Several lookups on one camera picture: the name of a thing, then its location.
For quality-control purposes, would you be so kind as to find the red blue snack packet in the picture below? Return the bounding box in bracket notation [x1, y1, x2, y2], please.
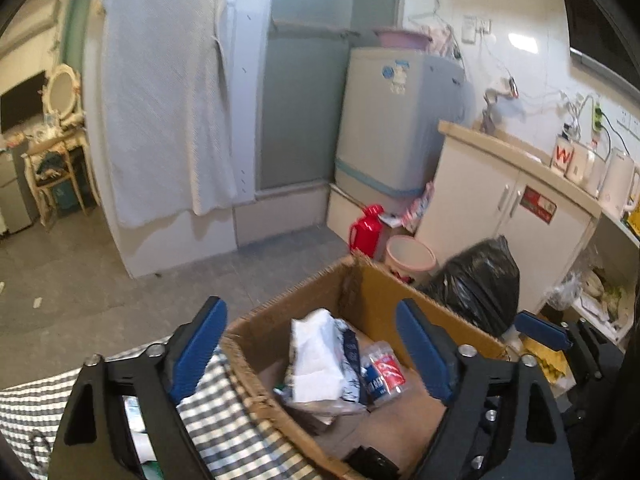
[360, 341, 408, 408]

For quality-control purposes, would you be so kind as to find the black garbage bag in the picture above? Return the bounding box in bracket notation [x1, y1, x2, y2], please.
[418, 235, 521, 338]

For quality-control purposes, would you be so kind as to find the striped grey white cloth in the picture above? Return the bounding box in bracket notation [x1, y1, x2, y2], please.
[0, 341, 321, 480]

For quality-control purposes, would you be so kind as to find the black small object in box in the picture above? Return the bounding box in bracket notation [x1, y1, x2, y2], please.
[344, 445, 400, 480]

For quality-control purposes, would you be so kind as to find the white electric kettle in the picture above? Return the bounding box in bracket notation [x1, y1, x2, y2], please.
[598, 148, 639, 220]

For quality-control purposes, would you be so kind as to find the pink white waste bin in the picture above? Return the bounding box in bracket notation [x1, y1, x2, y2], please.
[384, 235, 437, 285]

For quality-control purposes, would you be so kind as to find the white kitchen cabinet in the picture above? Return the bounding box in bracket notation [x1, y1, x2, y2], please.
[416, 122, 602, 313]

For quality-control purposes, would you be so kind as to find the brown cardboard box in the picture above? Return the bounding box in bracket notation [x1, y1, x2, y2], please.
[218, 251, 511, 480]

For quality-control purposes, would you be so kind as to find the white cup red letter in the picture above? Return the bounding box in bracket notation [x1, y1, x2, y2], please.
[550, 136, 574, 176]

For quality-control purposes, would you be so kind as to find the red thermos jug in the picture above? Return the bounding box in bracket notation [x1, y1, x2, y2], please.
[348, 204, 384, 260]

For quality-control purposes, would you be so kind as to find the grey small refrigerator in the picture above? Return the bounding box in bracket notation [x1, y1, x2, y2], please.
[0, 142, 39, 234]

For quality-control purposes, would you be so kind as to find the white vanity table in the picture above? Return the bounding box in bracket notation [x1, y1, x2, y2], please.
[22, 128, 101, 231]

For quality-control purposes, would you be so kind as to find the grey washing machine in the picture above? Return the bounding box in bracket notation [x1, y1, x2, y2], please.
[334, 48, 469, 214]

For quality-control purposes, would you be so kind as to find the white oval vanity mirror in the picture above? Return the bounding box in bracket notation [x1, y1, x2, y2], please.
[42, 64, 84, 129]

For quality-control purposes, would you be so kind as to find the pink plastic basin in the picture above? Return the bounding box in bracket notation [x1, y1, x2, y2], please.
[374, 27, 432, 51]

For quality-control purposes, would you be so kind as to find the white hanging towel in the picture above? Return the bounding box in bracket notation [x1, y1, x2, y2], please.
[101, 0, 236, 229]

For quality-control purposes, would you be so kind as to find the frosted glass door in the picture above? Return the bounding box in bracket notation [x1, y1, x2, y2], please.
[257, 0, 399, 192]

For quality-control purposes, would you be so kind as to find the black wall television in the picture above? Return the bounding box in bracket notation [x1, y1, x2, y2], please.
[1, 72, 47, 132]

